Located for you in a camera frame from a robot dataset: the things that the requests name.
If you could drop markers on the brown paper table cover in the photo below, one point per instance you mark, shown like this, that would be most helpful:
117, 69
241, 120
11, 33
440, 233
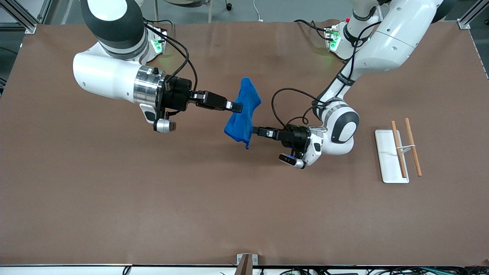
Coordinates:
244, 198

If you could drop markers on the blue microfibre towel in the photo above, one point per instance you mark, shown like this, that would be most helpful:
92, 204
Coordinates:
244, 110

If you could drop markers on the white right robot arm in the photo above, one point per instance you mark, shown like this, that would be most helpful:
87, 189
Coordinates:
103, 76

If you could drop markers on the white rack base tray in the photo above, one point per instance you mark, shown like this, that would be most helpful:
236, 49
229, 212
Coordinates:
386, 160

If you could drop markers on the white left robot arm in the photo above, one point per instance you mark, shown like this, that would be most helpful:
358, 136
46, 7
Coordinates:
393, 42

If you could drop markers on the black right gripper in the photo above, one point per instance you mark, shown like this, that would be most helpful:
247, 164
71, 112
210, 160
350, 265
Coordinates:
178, 94

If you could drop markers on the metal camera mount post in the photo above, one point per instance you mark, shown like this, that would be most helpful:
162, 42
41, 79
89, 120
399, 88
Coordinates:
244, 265

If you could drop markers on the chair with caster wheels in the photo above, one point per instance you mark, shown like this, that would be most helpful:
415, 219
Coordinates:
228, 6

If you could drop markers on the aluminium frame profile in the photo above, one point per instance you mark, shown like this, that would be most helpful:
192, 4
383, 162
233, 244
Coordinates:
23, 21
464, 23

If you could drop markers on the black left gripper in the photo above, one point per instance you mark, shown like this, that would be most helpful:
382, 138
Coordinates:
296, 137

